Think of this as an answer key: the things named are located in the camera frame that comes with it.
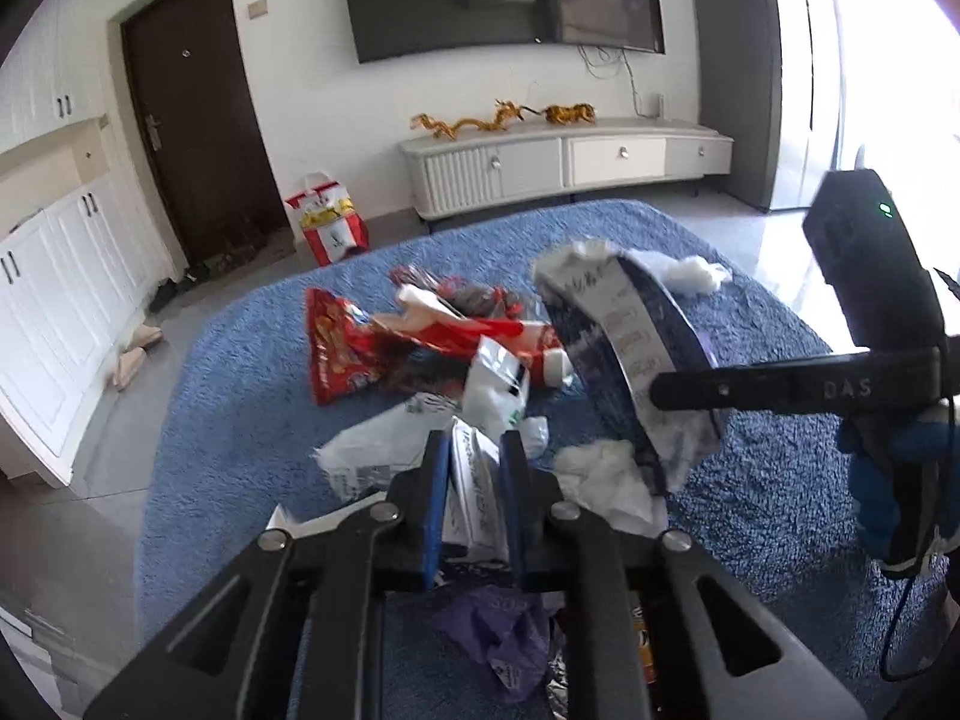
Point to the red white shopping bag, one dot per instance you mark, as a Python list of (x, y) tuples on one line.
[(323, 212)]

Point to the red snack bag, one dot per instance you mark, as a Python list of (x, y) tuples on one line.
[(345, 351)]

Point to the golden dragon figurine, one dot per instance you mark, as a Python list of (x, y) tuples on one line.
[(504, 113)]

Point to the white tv cabinet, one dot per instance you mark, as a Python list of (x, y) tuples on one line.
[(538, 161)]

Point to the purple wrapper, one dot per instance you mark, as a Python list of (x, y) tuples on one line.
[(506, 635)]

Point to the white tissue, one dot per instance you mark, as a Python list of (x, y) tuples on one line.
[(691, 277), (603, 478)]

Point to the blue white milk carton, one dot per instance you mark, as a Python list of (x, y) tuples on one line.
[(621, 329)]

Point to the clear dark candy wrapper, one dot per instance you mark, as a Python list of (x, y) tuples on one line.
[(469, 298)]

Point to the blue fluffy table cloth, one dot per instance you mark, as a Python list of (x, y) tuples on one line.
[(773, 506)]

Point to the white plastic pouch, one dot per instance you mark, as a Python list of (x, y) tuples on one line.
[(370, 454)]

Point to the grey tall cabinet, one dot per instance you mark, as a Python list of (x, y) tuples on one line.
[(739, 50)]

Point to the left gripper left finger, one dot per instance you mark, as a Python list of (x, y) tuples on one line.
[(293, 627)]

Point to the golden tiger figurine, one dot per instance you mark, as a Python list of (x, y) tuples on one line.
[(581, 113)]

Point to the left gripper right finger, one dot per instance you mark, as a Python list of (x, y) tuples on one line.
[(655, 627)]

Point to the red white wrapper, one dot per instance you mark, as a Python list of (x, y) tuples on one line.
[(425, 319)]

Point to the dark brown door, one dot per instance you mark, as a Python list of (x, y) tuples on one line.
[(198, 124)]

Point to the white shoe cabinet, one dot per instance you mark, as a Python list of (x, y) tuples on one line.
[(79, 250)]

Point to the beige slipper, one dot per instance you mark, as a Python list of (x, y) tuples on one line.
[(145, 337), (128, 365)]

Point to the blue gloved right hand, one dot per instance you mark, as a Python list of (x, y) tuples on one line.
[(903, 477)]

